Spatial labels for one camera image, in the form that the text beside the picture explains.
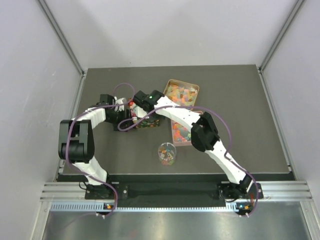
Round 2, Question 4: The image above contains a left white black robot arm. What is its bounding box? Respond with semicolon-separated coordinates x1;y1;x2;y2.
58;94;130;199

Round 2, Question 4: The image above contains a clear plastic jar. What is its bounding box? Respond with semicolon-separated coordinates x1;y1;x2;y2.
157;142;177;166

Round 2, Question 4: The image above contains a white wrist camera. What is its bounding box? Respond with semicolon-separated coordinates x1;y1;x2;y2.
134;106;148;119
114;96;128;112

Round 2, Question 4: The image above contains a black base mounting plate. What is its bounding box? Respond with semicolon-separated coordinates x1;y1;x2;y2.
84;181;265;201

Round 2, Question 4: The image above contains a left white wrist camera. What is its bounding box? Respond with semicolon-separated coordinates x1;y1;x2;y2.
114;96;128;112

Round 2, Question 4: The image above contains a gold tin of star candies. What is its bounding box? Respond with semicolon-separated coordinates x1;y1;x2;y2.
127;97;161;130

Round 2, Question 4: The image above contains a pink tin of bright gummies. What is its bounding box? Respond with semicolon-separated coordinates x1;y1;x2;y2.
169;109;203;147

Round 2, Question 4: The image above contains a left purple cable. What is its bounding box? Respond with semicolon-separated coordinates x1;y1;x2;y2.
65;82;137;217

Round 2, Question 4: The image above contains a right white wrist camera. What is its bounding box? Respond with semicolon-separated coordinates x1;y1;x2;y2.
134;106;148;119

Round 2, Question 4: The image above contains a gold tin of pastel gummies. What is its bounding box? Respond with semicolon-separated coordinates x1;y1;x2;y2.
163;79;200;107

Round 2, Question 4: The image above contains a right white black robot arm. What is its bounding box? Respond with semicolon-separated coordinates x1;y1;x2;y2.
133;90;254;198

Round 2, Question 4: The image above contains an aluminium front rail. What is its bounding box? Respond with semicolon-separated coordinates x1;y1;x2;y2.
40;181;313;213

